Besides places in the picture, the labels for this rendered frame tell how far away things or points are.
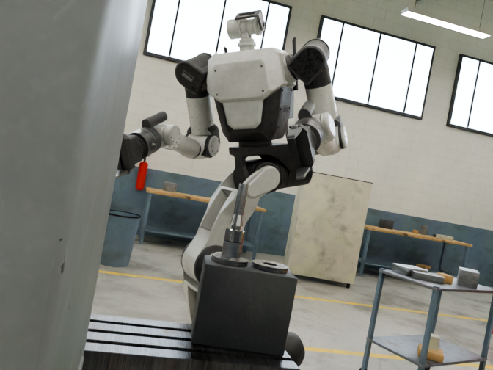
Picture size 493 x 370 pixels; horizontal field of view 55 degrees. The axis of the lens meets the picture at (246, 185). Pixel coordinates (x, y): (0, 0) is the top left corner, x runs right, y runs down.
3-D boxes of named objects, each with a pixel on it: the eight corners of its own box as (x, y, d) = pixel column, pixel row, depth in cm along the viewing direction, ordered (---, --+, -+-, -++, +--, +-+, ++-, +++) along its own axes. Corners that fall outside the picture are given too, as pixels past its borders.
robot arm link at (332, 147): (301, 149, 148) (315, 163, 165) (334, 144, 144) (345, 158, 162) (299, 117, 150) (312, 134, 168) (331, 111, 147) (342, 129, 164)
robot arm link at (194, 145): (163, 150, 168) (191, 162, 185) (188, 153, 164) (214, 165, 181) (169, 122, 169) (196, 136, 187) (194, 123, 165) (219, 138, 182)
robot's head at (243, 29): (235, 47, 165) (233, 20, 163) (263, 43, 161) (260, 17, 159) (227, 45, 159) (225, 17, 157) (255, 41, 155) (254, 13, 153)
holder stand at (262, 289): (191, 326, 120) (205, 249, 120) (274, 338, 122) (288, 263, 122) (191, 343, 108) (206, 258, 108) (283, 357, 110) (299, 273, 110)
